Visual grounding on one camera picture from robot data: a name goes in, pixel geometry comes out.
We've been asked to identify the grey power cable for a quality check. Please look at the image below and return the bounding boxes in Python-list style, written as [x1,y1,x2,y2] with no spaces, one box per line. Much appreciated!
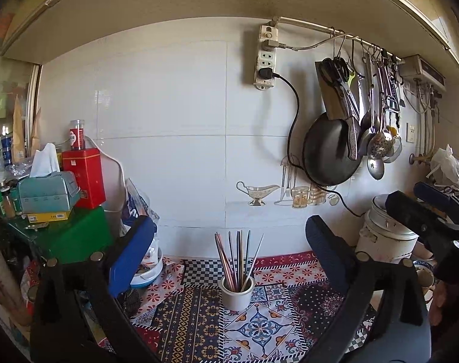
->
[262,32,360,51]

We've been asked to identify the red tin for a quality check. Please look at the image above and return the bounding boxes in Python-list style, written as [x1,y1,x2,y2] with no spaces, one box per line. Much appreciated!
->
[62,148,106,209]

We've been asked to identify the white wall-mounted appliance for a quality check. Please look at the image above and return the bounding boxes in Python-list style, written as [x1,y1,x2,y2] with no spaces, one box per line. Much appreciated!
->
[398,55,447,92]

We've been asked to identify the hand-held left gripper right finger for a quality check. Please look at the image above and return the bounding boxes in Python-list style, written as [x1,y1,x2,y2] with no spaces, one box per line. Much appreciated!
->
[305,215,432,363]

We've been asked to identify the black handled scissors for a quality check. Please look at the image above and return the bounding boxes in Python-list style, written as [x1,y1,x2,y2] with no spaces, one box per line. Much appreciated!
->
[322,57,356,95]

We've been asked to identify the white blue plastic basket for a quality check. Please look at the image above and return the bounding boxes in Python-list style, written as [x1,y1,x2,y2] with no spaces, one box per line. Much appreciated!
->
[130,247,164,289]

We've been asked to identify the blue white plastic bag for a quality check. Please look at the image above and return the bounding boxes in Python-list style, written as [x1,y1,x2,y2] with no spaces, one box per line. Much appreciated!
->
[122,178,162,261]

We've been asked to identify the white rice cooker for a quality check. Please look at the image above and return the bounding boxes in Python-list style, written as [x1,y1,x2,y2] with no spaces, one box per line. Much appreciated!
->
[355,194,420,264]

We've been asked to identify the steel kitchen knife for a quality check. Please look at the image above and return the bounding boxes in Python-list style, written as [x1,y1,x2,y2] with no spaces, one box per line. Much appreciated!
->
[341,83,363,160]

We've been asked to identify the black wok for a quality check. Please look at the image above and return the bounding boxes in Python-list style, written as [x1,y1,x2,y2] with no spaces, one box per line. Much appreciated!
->
[302,113,362,187]

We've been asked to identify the white hoses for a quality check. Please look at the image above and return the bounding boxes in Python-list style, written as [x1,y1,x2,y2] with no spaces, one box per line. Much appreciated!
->
[403,83,442,155]

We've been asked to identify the white cup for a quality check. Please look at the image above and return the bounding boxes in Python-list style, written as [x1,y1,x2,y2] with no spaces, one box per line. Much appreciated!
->
[219,274,256,311]

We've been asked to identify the brown paper bag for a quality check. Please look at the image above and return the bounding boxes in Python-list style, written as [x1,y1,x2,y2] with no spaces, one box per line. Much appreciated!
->
[30,108,42,155]
[11,96,26,163]

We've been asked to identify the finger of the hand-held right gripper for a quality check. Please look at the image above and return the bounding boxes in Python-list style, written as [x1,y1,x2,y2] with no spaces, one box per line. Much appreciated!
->
[413,181,459,220]
[384,190,459,269]

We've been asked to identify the blue bottle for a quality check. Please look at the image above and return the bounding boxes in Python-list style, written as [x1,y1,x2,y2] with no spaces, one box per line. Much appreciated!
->
[1,134,13,165]

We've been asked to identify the steel ladle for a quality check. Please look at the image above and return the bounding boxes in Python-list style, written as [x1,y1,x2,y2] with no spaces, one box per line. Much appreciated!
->
[359,45,377,142]

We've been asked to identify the wooden cutting board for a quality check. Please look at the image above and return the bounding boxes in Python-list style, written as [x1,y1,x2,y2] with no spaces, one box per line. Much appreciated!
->
[314,60,351,122]

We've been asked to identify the bundle of chopsticks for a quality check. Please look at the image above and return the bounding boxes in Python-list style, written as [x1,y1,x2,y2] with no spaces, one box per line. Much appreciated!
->
[213,229,265,293]

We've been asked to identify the white power strip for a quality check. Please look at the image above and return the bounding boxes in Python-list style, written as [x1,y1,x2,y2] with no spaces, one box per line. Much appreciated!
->
[253,25,279,91]

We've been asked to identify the person's right hand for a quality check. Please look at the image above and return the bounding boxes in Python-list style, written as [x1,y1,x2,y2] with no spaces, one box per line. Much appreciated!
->
[428,282,456,328]

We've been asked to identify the metal hanging rail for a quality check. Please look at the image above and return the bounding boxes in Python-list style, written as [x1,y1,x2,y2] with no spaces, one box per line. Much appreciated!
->
[271,16,404,63]

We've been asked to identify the steel skimmer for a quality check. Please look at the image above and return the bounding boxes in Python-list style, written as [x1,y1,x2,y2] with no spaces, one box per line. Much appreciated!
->
[367,55,396,160]

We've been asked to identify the small spice jar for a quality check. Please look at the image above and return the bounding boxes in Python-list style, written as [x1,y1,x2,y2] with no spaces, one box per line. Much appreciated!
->
[8,189,24,216]

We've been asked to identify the steel peeler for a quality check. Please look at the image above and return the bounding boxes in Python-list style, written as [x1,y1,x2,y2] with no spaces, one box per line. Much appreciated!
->
[386,60,406,122]

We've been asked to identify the red label jar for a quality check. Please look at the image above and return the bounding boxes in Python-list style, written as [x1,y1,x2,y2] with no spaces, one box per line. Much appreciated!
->
[69,119,86,151]

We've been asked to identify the green box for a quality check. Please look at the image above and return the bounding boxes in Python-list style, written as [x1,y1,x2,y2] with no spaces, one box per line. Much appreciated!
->
[5,206,115,265]

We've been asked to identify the wire strainer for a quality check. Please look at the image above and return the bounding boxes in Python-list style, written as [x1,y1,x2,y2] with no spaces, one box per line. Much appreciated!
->
[384,129,404,164]

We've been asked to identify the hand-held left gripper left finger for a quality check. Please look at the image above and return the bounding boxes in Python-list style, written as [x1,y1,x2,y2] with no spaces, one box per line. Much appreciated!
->
[29,215,162,363]

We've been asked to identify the steel serving spoon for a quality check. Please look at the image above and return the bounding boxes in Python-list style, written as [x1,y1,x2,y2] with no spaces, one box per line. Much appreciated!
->
[366,121,386,181]

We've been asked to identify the patterned patchwork tablecloth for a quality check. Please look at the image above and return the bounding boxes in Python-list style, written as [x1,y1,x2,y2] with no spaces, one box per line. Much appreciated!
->
[97,251,381,363]

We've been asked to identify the black power cable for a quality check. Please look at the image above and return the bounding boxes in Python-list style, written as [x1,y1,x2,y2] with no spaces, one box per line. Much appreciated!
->
[258,67,368,218]

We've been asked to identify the wall tap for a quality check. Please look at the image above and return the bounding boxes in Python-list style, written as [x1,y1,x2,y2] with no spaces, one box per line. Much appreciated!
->
[409,153,434,167]

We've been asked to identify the teal tissue box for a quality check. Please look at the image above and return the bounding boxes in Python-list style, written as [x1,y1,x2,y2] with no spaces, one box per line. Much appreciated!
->
[17,143,81,214]

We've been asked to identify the patterned ceramic mug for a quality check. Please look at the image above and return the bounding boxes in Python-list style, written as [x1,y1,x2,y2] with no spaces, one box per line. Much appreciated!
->
[413,260,436,299]

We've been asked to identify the flat yellow box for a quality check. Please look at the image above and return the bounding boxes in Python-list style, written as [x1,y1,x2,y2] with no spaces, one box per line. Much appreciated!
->
[23,211,71,223]

